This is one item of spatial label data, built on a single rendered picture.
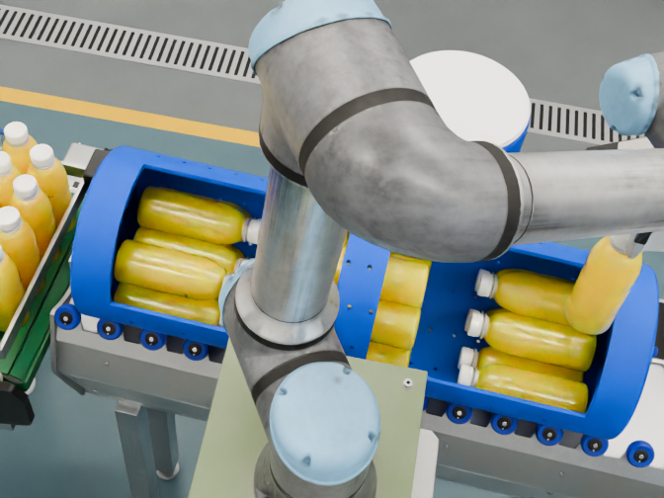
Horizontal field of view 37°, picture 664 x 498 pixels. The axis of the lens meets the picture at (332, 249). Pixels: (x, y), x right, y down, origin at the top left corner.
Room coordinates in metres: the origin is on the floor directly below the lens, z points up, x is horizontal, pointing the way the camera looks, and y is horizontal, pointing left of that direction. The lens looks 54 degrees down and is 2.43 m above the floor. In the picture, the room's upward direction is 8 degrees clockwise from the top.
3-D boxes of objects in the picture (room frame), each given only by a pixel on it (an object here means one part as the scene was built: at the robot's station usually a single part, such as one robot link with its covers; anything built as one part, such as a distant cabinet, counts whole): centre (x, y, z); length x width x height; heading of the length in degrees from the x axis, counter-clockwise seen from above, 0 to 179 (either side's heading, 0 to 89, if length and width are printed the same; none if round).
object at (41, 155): (1.11, 0.52, 1.09); 0.04 x 0.04 x 0.02
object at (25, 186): (1.04, 0.53, 1.09); 0.04 x 0.04 x 0.02
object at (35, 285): (0.98, 0.49, 0.96); 0.40 x 0.01 x 0.03; 174
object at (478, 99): (1.44, -0.21, 1.03); 0.28 x 0.28 x 0.01
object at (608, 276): (0.83, -0.38, 1.33); 0.07 x 0.07 x 0.19
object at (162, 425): (1.03, 0.34, 0.31); 0.06 x 0.06 x 0.63; 84
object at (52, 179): (1.11, 0.52, 0.99); 0.07 x 0.07 x 0.19
